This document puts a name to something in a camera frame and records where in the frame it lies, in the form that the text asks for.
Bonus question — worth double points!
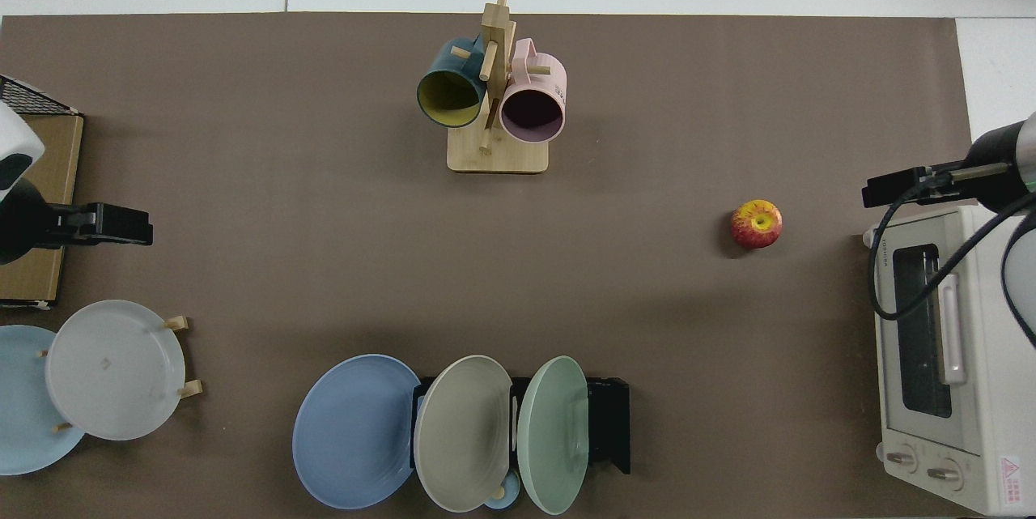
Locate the red yellow apple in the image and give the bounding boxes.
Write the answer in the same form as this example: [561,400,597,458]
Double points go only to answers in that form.
[731,199,783,250]

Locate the wooden plate rack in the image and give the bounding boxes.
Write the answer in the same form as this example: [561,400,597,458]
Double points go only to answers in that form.
[36,315,203,433]

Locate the grey plate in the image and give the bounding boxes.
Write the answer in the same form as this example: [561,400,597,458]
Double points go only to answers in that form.
[45,300,186,442]

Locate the light blue plate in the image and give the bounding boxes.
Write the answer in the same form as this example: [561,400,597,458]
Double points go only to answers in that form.
[0,325,86,476]

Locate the black dish rack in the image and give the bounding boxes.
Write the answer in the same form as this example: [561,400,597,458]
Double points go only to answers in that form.
[411,376,631,475]

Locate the beige plate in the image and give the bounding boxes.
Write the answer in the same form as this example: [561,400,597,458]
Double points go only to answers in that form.
[413,355,514,513]

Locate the pale green plate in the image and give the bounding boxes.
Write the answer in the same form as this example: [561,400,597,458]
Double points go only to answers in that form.
[518,355,590,516]

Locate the brown table cloth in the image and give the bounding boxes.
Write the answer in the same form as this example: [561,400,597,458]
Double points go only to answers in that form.
[0,13,972,519]

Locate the pale toaster oven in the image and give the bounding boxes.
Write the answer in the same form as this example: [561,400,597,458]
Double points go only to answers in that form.
[862,205,1036,517]

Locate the dark teal mug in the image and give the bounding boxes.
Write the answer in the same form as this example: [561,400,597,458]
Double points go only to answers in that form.
[417,36,489,129]

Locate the pink mug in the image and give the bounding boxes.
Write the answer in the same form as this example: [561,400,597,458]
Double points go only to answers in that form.
[499,38,567,143]

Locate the wooden cup stand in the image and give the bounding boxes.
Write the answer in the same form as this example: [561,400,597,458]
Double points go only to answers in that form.
[447,0,551,174]

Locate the small blue round thing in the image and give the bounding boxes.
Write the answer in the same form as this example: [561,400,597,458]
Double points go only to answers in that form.
[484,470,521,510]

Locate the wire basket with wooden floor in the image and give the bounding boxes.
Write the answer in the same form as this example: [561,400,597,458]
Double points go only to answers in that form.
[0,75,84,309]

